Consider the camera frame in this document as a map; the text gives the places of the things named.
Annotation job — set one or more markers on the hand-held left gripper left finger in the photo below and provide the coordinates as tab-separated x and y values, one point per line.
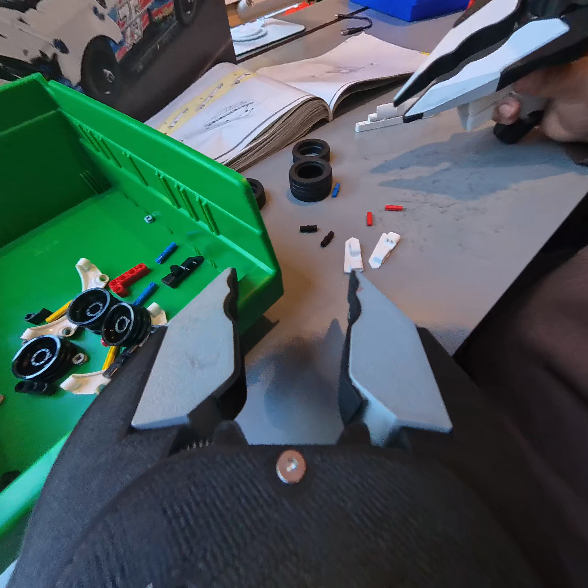
193	363

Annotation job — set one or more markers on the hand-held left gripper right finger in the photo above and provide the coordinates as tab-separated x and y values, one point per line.
390	367

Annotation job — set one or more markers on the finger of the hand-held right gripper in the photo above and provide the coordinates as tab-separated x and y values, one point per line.
482	18
477	78

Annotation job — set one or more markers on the white stepped brick assembly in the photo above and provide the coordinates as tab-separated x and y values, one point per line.
376	121

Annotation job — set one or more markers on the green plastic bin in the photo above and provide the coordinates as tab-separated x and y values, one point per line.
59	257

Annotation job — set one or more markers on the grey desk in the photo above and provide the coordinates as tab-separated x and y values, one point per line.
459	220

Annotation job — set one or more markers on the person's right hand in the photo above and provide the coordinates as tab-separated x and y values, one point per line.
560	101

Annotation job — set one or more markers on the white curved toy arch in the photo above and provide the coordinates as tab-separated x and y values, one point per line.
43	330
157	312
89	273
85	383

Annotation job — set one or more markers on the black toy beam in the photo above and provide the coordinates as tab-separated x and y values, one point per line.
124	358

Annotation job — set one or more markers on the blue plastic bin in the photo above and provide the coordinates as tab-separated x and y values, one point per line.
413	9

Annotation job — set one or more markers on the black toy wheel rim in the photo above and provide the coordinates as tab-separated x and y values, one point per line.
124	324
41	358
89	310

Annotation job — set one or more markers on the yellow toy axle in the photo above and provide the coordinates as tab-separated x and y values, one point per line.
59	311
110	357

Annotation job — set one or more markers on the long blue toy pin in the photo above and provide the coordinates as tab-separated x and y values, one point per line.
166	252
146	294

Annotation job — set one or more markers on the black toy connector piece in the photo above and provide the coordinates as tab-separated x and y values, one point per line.
182	271

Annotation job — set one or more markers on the red angled toy beam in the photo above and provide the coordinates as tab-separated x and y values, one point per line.
130	278

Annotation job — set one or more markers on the white toy brick piece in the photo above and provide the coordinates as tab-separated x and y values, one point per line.
381	252
353	257

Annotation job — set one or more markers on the person's torso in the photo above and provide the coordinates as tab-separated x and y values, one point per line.
542	390

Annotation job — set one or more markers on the black rubber toy tire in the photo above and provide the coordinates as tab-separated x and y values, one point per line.
258	195
310	193
321	154

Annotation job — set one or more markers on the small red brick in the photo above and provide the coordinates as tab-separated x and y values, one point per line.
301	3

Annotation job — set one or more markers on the white flat stand base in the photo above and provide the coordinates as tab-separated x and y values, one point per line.
250	32

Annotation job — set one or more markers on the open instruction book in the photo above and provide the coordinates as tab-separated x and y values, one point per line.
220	110

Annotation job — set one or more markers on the black toy car box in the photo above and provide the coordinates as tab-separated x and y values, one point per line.
183	55

